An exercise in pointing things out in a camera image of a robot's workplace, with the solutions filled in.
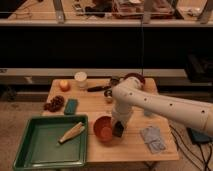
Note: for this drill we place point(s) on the corn cob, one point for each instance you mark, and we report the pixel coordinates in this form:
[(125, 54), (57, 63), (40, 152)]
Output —
[(71, 133)]

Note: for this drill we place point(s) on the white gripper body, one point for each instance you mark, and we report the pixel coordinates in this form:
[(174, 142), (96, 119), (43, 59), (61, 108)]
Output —
[(119, 117)]

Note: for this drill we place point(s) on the blue cup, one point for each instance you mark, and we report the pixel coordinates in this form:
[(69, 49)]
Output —
[(148, 113)]

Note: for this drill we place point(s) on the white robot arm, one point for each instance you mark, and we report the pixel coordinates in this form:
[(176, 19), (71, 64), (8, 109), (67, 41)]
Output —
[(194, 114)]

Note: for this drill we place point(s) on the bunch of red grapes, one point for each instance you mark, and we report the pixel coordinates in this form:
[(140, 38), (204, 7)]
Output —
[(55, 104)]

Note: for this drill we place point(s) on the white cup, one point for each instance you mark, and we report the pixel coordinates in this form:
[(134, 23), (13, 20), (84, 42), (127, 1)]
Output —
[(81, 79)]

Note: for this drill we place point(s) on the green plastic tray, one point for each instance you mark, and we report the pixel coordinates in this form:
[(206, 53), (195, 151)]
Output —
[(39, 148)]

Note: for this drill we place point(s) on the orange apple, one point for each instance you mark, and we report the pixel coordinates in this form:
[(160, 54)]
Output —
[(64, 85)]

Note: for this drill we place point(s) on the dark red bowl with food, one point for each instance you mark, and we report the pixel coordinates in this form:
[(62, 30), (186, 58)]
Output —
[(140, 76)]

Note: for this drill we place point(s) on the small dark round container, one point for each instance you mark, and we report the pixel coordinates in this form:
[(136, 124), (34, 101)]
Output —
[(114, 80)]

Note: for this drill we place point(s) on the grey folded cloth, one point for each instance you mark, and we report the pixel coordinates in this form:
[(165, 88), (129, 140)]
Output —
[(153, 139)]

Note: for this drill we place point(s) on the black handled knife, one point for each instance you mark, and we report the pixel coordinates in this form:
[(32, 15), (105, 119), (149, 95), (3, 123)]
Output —
[(98, 88)]

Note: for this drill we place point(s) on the green sponge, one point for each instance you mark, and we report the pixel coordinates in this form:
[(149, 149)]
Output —
[(71, 107)]

